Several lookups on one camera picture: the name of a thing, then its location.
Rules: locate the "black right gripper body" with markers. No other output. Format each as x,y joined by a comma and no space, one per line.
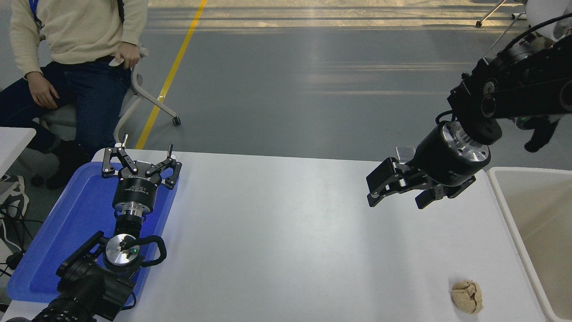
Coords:
435,161

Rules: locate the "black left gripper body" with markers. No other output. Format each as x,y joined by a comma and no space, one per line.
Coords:
134,190

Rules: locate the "tan paper ball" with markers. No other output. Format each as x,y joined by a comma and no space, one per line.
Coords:
467,296

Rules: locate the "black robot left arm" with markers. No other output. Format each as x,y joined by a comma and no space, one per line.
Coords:
89,286

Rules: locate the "person's right hand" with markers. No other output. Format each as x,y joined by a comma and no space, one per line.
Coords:
44,91

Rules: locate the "person's left hand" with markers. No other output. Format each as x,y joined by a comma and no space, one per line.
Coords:
130,54

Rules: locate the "metal floor plate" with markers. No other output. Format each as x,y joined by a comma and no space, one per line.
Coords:
404,153

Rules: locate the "grey wheeled office chair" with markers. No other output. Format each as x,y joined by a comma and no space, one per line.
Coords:
143,91

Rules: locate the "blue plastic tray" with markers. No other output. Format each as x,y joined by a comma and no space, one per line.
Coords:
67,223

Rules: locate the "small white side table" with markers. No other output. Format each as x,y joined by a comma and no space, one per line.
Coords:
13,143

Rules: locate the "large pale bin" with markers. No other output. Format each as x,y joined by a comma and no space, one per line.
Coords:
536,210

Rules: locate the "person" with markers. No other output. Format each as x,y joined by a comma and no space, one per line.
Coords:
76,31

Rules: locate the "white wheeled chair base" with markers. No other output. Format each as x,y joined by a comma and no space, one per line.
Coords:
491,11

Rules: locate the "white draped cloth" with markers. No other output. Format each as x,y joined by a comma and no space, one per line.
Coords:
543,13

